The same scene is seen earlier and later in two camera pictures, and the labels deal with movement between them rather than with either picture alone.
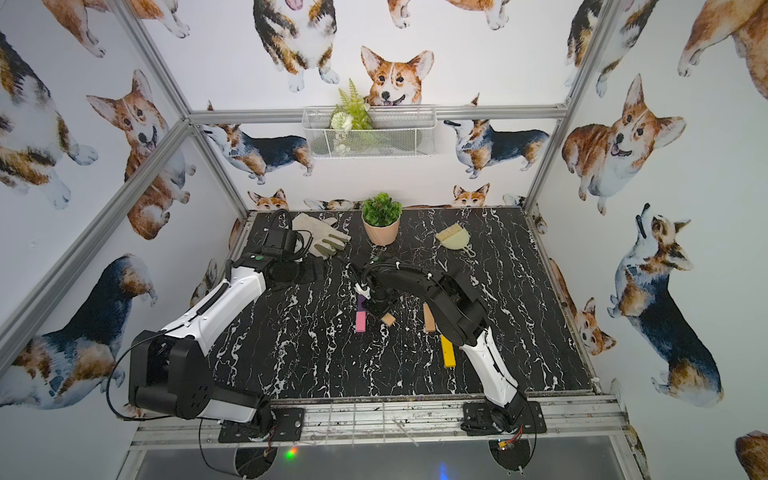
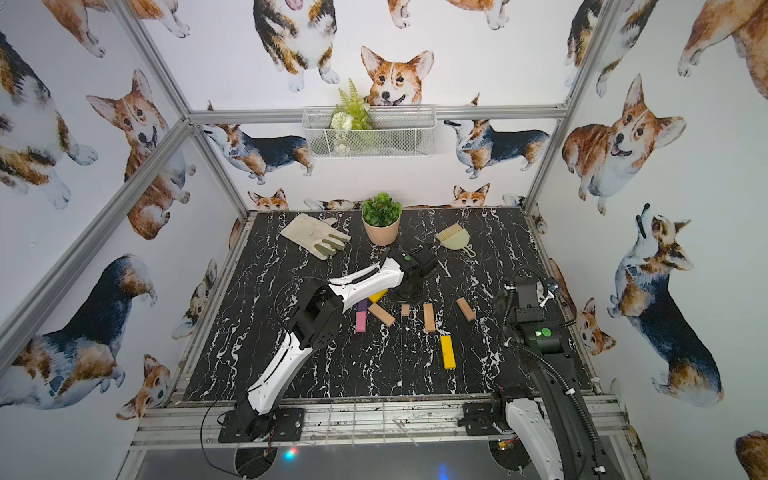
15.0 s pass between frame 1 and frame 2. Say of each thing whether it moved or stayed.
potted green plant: stayed
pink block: stayed
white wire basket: stayed
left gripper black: moved
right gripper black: moved
